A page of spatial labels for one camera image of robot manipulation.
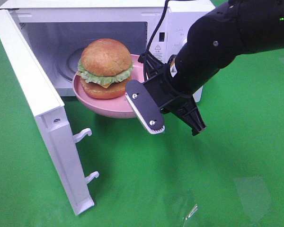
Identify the glass microwave turntable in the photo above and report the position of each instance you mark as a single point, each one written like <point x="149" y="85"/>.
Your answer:
<point x="67" y="61"/>

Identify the white microwave oven body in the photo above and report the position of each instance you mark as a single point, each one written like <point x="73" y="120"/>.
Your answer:
<point x="49" y="25"/>

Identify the pink plate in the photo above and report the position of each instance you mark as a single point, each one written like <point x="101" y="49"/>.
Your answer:
<point x="115" y="107"/>

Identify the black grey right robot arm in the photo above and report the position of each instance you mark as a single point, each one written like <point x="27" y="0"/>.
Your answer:
<point x="236" y="27"/>

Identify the green table mat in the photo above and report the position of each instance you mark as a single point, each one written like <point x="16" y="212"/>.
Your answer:
<point x="230" y="175"/>

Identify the white microwave door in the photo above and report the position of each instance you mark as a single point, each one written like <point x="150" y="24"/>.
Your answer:
<point x="48" y="110"/>

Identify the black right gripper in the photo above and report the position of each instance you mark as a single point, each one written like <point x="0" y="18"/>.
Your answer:
<point x="157" y="94"/>

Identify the burger with lettuce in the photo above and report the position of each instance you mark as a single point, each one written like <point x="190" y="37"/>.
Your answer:
<point x="104" y="68"/>

